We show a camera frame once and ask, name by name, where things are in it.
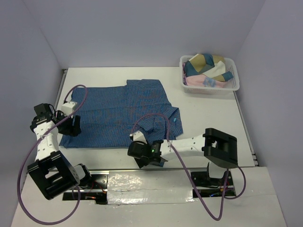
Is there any blue checked long sleeve shirt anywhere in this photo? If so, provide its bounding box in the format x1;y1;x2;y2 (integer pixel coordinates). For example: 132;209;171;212
60;79;183;148

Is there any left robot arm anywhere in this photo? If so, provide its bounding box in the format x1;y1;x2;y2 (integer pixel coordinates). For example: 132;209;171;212
27;101;93;200

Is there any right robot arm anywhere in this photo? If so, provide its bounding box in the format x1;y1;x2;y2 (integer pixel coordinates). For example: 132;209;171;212
127;128;238;188

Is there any silver foil tape panel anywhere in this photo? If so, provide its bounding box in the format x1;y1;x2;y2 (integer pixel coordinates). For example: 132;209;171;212
107;170;194;205

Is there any pink shirt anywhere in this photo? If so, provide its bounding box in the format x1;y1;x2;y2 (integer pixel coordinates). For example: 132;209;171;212
183;61;234;88

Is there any white plastic laundry basket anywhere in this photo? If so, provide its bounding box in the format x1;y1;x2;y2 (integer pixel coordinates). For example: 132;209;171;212
179;54;240;95

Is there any teal tan patterned shirt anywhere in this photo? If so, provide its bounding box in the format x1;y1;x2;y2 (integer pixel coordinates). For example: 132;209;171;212
183;53;234;82

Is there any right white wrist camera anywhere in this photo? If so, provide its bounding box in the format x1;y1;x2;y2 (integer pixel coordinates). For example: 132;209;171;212
130;131;148;144

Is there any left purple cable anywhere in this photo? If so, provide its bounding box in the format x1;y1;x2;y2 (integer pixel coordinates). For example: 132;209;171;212
17;85;89;225

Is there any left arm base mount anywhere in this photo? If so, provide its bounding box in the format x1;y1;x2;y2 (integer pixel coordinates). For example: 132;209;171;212
62;172;109;205

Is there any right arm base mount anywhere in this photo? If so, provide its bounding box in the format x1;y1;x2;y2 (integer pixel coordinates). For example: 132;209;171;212
190;167;236;198

